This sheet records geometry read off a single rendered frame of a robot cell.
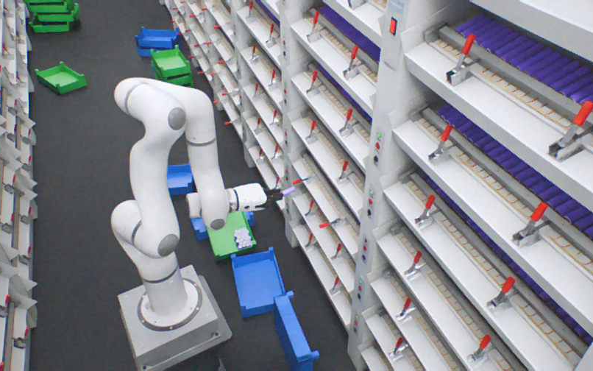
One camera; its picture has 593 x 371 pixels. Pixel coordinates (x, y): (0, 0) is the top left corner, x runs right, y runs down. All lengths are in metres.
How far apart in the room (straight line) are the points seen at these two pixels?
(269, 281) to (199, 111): 1.10
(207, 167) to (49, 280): 1.24
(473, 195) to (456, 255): 0.19
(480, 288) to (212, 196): 0.82
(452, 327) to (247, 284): 1.20
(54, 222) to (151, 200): 1.47
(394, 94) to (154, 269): 0.90
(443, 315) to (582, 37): 0.77
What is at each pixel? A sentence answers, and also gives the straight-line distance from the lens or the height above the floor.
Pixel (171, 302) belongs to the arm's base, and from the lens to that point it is 1.74.
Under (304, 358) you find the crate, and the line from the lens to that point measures 1.88.
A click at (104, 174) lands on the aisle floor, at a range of 3.11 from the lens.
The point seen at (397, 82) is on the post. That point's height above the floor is 1.25.
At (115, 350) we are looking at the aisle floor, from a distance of 2.26.
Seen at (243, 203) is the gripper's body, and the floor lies 0.69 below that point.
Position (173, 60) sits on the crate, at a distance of 3.89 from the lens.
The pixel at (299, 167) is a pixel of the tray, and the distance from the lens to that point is 2.07.
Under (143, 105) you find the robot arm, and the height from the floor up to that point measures 1.15.
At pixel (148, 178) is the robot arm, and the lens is 1.43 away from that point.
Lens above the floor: 1.81
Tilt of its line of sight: 40 degrees down
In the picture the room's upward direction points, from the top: straight up
